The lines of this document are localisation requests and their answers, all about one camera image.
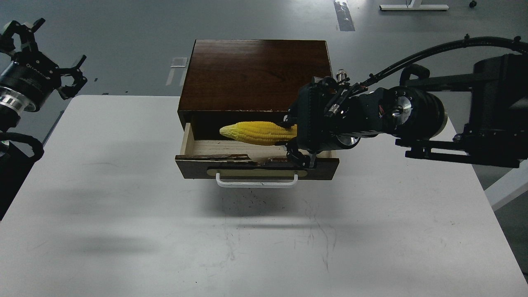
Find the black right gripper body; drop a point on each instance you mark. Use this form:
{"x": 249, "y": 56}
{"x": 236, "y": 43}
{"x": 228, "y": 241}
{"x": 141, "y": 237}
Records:
{"x": 334, "y": 115}

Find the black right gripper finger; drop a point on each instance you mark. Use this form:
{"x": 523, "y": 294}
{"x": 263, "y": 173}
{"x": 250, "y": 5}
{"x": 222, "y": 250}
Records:
{"x": 301, "y": 160}
{"x": 288, "y": 121}

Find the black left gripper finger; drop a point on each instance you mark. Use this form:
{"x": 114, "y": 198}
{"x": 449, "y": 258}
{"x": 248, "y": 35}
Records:
{"x": 29, "y": 47}
{"x": 79, "y": 80}

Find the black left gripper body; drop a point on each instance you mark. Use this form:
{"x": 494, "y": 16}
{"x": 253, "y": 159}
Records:
{"x": 31, "y": 78}

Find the yellow corn cob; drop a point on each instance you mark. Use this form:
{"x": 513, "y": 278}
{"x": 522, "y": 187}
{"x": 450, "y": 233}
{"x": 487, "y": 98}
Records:
{"x": 260, "y": 133}

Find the wooden drawer with dark front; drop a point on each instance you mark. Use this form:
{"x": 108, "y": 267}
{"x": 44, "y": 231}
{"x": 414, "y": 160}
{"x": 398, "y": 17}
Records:
{"x": 205, "y": 154}

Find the white drawer handle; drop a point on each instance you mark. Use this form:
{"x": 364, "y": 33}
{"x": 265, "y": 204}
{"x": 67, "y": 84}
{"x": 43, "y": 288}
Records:
{"x": 257, "y": 184}

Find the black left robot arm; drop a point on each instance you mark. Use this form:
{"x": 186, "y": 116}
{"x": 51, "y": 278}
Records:
{"x": 19, "y": 152}

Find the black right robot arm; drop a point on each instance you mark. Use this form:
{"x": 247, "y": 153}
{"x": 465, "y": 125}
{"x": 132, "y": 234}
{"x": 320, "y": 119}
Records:
{"x": 496, "y": 130}

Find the dark wooden cabinet box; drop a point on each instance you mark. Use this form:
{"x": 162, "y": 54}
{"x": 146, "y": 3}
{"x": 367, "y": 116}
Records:
{"x": 231, "y": 81}

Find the grey floor tape strip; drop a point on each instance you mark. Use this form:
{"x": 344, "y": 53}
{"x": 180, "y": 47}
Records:
{"x": 343, "y": 15}

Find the white floor tape marks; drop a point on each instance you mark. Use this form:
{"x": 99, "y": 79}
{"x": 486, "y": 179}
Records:
{"x": 175, "y": 64}

